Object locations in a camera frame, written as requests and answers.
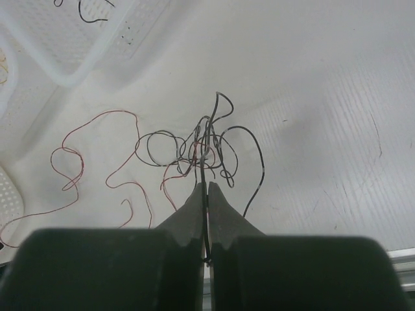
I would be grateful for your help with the middle white perforated basket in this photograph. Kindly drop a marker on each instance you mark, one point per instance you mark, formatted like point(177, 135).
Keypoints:
point(9, 73)

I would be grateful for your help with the right white perforated basket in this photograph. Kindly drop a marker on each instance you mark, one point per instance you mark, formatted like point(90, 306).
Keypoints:
point(68, 39)

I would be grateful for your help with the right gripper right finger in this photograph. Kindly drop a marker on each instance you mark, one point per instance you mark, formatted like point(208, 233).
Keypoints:
point(254, 271)

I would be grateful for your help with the aluminium mounting rail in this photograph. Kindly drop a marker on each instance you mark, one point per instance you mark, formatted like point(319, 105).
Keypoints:
point(403, 261)

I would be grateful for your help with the front-left white perforated basket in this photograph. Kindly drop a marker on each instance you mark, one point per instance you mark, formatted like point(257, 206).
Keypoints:
point(12, 208)

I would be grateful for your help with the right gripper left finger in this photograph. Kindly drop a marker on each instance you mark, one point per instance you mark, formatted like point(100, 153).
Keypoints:
point(112, 269)

